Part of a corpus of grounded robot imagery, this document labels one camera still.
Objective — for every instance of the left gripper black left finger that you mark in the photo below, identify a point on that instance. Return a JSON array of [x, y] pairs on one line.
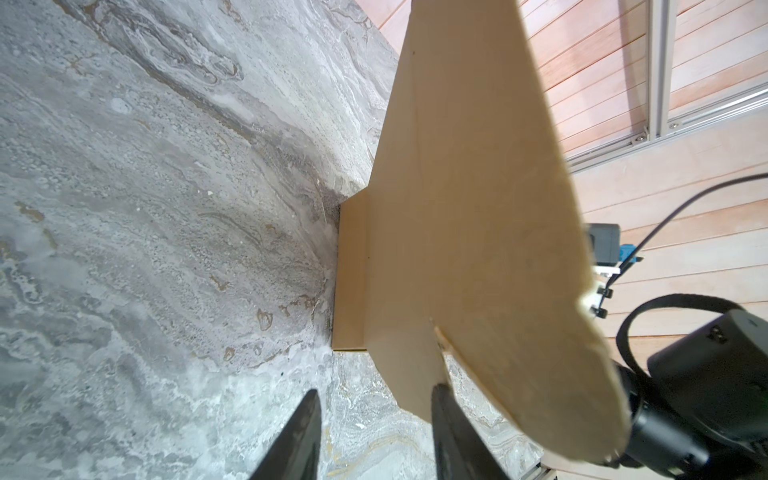
[[295, 453]]

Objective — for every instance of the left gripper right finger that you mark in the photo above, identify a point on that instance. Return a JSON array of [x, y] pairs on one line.
[[460, 452]]

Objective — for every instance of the brown cardboard box sheet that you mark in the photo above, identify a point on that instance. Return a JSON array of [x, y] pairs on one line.
[[468, 239]]

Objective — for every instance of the aluminium frame rail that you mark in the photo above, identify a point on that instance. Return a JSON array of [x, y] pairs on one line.
[[620, 75]]

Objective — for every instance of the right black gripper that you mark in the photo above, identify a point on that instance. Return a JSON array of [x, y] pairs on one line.
[[698, 406]]

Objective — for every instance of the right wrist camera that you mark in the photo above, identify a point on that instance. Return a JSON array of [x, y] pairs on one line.
[[611, 257]]

